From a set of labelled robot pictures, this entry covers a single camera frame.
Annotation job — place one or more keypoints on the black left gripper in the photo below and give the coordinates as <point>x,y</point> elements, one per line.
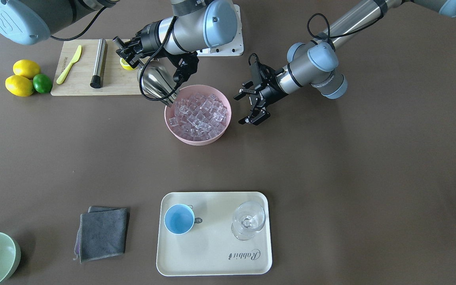
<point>269,90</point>

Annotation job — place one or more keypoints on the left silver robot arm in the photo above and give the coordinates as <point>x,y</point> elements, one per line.
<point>313,63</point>

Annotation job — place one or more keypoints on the bamboo cutting board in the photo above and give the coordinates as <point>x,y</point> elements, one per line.
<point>116,80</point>

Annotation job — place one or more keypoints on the pile of clear ice cubes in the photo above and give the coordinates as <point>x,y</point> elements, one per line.
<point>198,117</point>

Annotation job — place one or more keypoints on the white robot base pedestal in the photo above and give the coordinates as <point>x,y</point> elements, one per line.
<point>222,30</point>

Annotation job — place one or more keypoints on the yellow lemon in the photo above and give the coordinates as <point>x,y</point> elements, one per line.
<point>19,85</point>
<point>26,68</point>

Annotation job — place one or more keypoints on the grey folded cloth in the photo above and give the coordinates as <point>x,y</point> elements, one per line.
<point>102,233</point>

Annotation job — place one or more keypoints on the steel muddler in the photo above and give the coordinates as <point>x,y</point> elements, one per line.
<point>99,67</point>

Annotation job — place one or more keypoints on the half lemon slice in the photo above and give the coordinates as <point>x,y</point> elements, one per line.
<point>125,65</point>

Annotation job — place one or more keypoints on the blue plastic cup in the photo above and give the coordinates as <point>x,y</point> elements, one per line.
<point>179,219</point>

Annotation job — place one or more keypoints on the metal ice scoop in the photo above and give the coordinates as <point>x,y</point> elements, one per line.
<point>156,83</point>

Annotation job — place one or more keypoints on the cream serving tray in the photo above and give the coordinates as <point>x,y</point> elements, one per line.
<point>210,248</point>

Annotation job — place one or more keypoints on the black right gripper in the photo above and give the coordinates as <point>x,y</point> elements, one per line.
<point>147,37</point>

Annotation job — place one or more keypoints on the yellow plastic knife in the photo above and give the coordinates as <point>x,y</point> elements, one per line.
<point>77,55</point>

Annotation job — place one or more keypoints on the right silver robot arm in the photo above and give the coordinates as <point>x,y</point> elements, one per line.
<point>27,26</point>

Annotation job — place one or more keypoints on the green lime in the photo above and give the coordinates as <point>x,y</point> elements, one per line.
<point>42,83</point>

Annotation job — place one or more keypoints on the clear wine glass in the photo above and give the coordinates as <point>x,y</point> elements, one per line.
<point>248,220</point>

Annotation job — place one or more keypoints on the pink bowl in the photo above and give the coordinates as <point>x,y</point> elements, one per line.
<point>203,89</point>

